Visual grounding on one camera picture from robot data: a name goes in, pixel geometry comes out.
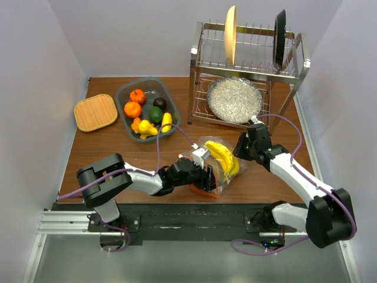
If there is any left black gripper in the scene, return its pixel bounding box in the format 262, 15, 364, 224
173, 158, 221, 192

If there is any yellow fake banana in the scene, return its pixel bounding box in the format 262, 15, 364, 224
204, 140, 240, 182

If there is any clear zip top bag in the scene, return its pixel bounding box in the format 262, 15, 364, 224
190, 136, 247, 199

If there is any yellow fake corn cob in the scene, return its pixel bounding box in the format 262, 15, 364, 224
161, 112, 173, 133

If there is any yellow fake squash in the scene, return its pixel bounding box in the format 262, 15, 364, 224
138, 120, 158, 136

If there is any green fake lime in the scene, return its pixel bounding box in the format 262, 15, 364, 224
149, 106, 164, 123

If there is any orange fake food piece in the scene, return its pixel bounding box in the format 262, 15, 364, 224
131, 117, 150, 139

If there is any dark purple fake plum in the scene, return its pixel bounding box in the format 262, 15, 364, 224
153, 97, 167, 111

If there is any orange fake fruit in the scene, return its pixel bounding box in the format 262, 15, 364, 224
124, 101, 142, 119

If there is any small orange fake pumpkin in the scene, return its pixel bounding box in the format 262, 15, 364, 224
130, 89, 147, 104

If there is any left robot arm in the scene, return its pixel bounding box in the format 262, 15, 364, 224
77, 153, 217, 231

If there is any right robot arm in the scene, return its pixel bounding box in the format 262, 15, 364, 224
233, 123, 357, 248

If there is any steel dish rack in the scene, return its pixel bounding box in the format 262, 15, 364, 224
187, 22, 311, 127

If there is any clear plastic container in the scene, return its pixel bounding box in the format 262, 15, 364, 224
115, 77, 181, 143

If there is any beige wooden plate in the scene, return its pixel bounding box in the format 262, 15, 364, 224
224, 5, 237, 65

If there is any woven bamboo coaster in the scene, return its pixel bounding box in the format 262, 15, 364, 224
74, 94, 118, 132

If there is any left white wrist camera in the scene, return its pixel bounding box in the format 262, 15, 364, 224
191, 143, 211, 169

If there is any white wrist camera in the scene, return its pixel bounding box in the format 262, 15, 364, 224
249, 116, 263, 124
191, 143, 211, 169

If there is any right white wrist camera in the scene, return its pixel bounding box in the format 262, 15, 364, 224
249, 116, 263, 124

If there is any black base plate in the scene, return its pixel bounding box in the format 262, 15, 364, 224
88, 203, 297, 247

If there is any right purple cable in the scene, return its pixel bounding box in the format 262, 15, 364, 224
231, 114, 358, 256

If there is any aluminium rail frame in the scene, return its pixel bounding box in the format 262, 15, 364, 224
22, 85, 362, 283

